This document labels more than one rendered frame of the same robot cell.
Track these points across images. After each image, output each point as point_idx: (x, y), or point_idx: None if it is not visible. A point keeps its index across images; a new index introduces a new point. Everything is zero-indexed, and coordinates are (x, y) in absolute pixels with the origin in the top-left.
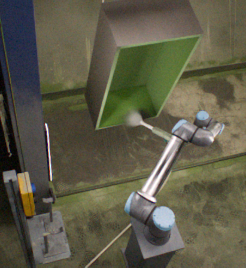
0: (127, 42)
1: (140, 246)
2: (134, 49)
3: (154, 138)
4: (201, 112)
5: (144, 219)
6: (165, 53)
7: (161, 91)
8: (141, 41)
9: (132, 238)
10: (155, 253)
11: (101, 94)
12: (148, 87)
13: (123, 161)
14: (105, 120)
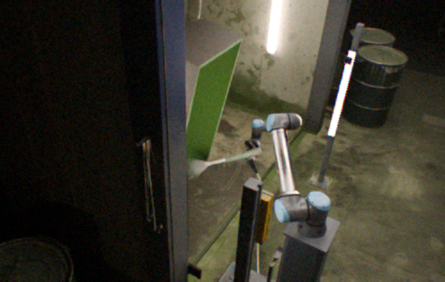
0: (201, 61)
1: (313, 244)
2: None
3: (208, 186)
4: (255, 121)
5: (306, 213)
6: (195, 89)
7: (205, 128)
8: (210, 56)
9: (292, 253)
10: (328, 242)
11: None
12: None
13: (201, 219)
14: None
